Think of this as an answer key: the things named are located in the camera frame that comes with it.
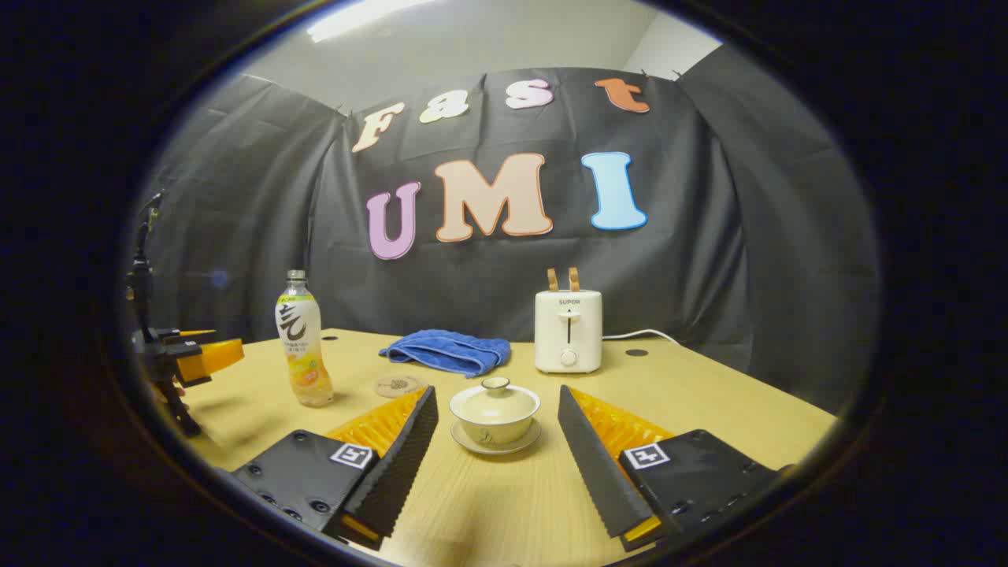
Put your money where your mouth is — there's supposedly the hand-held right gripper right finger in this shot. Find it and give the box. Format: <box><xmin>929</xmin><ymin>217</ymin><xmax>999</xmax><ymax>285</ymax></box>
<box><xmin>558</xmin><ymin>384</ymin><xmax>792</xmax><ymax>552</ymax></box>

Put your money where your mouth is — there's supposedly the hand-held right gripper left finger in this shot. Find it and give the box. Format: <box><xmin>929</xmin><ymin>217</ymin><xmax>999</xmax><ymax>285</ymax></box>
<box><xmin>231</xmin><ymin>385</ymin><xmax>439</xmax><ymax>551</ymax></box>

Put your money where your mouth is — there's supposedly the round cork coaster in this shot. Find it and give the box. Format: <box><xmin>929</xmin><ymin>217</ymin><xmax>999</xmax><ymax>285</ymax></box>
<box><xmin>374</xmin><ymin>375</ymin><xmax>428</xmax><ymax>398</ymax></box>

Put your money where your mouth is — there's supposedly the clear water bottle white label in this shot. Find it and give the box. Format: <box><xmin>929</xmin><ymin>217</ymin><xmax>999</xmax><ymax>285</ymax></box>
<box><xmin>275</xmin><ymin>270</ymin><xmax>335</xmax><ymax>408</ymax></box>

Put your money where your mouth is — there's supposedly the cream ceramic teacup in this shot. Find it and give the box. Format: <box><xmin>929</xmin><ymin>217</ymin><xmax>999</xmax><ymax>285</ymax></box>
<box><xmin>449</xmin><ymin>386</ymin><xmax>542</xmax><ymax>446</ymax></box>

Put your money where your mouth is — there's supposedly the cream teacup lid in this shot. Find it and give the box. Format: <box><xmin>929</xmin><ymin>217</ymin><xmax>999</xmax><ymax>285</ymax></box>
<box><xmin>455</xmin><ymin>376</ymin><xmax>537</xmax><ymax>418</ymax></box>

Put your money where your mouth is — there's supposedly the blue folded towel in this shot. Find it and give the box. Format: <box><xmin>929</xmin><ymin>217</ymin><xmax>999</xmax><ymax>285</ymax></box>
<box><xmin>379</xmin><ymin>329</ymin><xmax>512</xmax><ymax>379</ymax></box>

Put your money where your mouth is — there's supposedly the white toaster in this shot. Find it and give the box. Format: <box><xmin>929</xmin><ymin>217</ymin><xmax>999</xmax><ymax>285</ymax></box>
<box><xmin>534</xmin><ymin>289</ymin><xmax>604</xmax><ymax>374</ymax></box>

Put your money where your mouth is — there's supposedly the black backdrop cloth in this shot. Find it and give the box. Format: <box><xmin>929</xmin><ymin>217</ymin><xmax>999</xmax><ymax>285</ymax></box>
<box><xmin>130</xmin><ymin>67</ymin><xmax>880</xmax><ymax>414</ymax></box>

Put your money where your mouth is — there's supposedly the white toaster power cable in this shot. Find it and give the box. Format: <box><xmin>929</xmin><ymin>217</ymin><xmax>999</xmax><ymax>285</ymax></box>
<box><xmin>602</xmin><ymin>328</ymin><xmax>682</xmax><ymax>347</ymax></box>

